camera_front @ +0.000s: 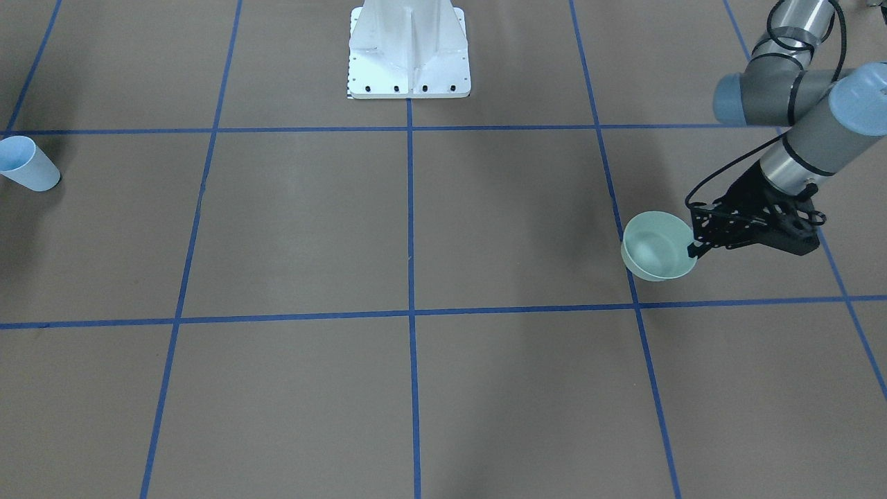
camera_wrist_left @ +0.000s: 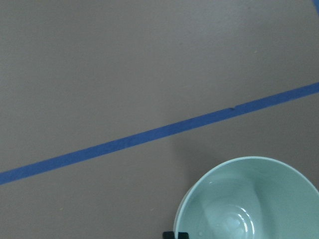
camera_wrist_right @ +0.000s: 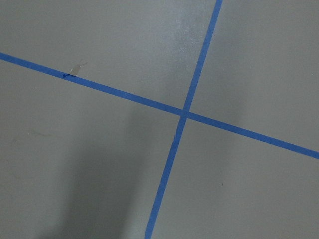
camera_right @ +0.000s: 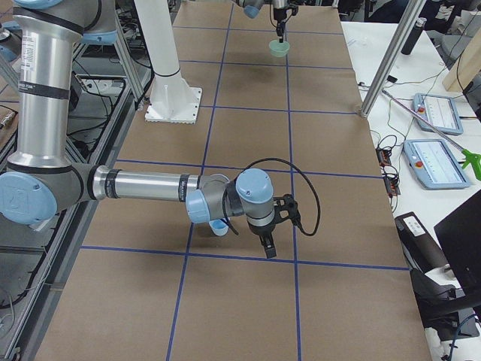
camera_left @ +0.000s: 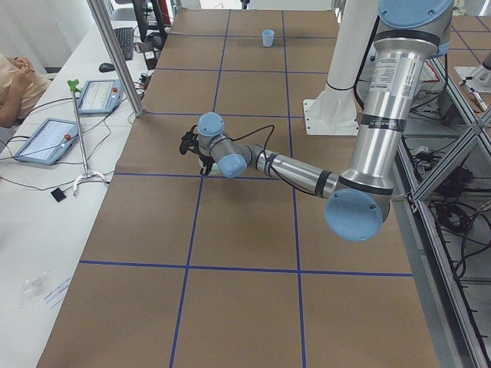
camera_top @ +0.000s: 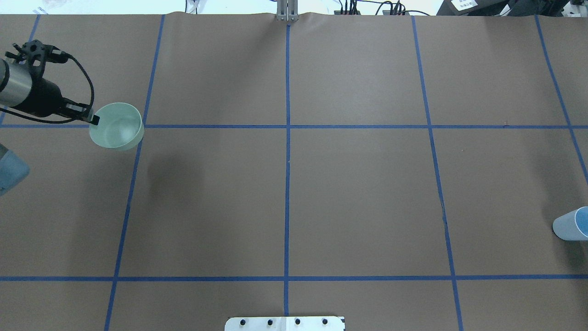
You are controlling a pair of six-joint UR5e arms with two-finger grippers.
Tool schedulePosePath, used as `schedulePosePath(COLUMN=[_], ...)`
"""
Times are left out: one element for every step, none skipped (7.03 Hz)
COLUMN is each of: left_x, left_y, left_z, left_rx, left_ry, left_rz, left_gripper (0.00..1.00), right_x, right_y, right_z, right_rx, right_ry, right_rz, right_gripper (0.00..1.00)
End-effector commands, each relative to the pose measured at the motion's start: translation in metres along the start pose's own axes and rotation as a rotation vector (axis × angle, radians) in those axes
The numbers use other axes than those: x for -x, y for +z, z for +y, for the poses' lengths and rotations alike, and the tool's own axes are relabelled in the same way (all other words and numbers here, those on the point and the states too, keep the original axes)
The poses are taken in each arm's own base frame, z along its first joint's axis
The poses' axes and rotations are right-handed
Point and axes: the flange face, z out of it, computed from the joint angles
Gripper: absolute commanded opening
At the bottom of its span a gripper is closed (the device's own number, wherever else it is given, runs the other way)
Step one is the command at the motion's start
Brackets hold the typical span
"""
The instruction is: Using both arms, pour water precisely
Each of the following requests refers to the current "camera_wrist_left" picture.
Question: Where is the mint green bowl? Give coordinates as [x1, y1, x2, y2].
[173, 156, 319, 239]

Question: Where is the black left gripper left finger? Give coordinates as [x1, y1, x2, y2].
[162, 231, 175, 239]

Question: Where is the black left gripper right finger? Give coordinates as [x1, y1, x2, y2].
[177, 232, 189, 239]

